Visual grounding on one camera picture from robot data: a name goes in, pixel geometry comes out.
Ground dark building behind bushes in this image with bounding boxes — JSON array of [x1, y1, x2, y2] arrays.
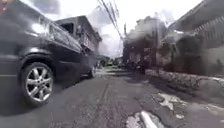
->
[[122, 15, 168, 72]]

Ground grey asphalt road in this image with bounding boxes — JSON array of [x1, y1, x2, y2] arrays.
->
[[0, 66, 224, 128]]

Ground dark two-storey building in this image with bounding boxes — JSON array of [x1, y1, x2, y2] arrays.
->
[[54, 14, 103, 56]]

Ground black car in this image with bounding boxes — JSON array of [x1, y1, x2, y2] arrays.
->
[[0, 0, 98, 108]]

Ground robot's own part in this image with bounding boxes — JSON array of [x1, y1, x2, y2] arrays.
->
[[139, 110, 158, 128]]

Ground dark bushes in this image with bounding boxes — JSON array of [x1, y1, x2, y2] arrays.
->
[[159, 32, 205, 74]]

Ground building with slanted roof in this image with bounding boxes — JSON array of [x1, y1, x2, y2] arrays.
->
[[166, 0, 224, 78]]

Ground overhead wires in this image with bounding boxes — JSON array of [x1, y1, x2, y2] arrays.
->
[[96, 0, 124, 40]]

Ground low stone wall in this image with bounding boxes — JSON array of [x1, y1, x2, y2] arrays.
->
[[145, 68, 224, 98]]

